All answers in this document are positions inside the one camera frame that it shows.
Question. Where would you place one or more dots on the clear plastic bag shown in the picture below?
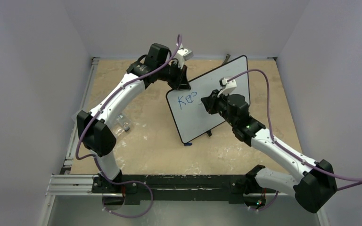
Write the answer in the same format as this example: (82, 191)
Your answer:
(116, 123)

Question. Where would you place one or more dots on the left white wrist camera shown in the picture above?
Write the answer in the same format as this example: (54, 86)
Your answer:
(183, 55)

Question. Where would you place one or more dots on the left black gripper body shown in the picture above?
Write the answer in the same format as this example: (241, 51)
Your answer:
(172, 75)

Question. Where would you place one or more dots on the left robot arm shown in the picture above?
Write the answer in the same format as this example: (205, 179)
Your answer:
(96, 138)

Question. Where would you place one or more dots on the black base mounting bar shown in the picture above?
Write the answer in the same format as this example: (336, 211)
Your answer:
(233, 189)

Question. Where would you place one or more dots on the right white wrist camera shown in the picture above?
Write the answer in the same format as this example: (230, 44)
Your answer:
(228, 85)

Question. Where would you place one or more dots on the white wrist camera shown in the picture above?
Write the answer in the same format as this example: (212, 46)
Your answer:
(183, 55)
(228, 85)

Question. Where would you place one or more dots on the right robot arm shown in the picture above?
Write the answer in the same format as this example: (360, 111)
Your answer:
(309, 181)

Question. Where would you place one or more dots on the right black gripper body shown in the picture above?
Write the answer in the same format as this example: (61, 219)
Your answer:
(211, 104)

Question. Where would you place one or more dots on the aluminium frame rail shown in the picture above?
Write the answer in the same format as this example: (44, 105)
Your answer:
(63, 183)

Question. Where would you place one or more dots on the white whiteboard black frame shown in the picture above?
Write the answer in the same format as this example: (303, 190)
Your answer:
(189, 108)

